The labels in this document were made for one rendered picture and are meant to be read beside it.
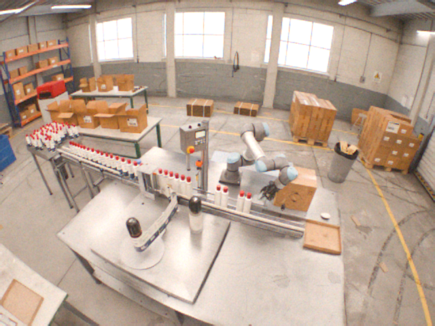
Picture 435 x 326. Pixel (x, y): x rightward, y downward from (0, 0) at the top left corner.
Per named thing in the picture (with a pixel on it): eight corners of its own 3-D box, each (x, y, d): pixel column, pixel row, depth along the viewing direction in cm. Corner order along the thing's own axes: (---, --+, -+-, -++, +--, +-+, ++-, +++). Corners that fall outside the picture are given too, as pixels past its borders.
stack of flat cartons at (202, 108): (185, 115, 553) (185, 104, 535) (191, 109, 597) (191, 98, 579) (210, 117, 547) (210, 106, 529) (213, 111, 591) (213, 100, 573)
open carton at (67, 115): (58, 128, 302) (54, 109, 282) (74, 118, 339) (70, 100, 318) (73, 129, 299) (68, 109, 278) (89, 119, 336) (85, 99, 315)
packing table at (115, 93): (75, 120, 529) (69, 94, 486) (92, 110, 595) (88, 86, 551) (135, 125, 495) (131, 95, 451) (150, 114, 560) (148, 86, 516)
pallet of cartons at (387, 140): (366, 169, 378) (386, 119, 314) (353, 149, 448) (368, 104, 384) (406, 175, 363) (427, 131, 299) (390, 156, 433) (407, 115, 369)
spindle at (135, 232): (132, 250, 125) (120, 223, 109) (139, 241, 132) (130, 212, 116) (143, 256, 123) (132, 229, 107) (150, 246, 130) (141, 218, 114)
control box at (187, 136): (180, 149, 157) (179, 125, 146) (200, 144, 165) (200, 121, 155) (186, 155, 150) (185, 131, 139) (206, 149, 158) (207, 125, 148)
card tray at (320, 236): (303, 246, 140) (304, 243, 138) (305, 221, 161) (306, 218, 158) (340, 255, 132) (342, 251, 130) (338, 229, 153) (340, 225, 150)
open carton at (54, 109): (47, 125, 314) (41, 107, 293) (62, 116, 350) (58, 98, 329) (60, 127, 309) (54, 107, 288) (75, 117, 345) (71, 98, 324)
